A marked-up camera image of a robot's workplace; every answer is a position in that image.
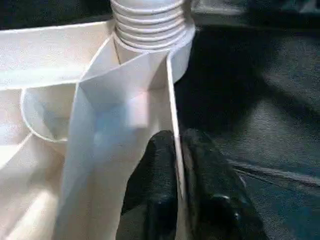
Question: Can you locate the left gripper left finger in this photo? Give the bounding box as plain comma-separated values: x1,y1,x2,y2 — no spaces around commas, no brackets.
120,129,184,240

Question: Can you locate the white plastic table top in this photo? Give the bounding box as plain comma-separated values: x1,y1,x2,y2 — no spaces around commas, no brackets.
0,21,196,240

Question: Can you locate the black mat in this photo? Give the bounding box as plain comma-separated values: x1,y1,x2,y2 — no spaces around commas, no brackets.
0,0,320,240

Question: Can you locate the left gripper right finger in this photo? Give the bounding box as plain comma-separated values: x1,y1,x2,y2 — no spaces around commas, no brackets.
179,128,266,240

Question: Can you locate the white plastic table leg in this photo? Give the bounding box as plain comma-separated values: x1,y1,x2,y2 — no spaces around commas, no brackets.
109,0,194,50

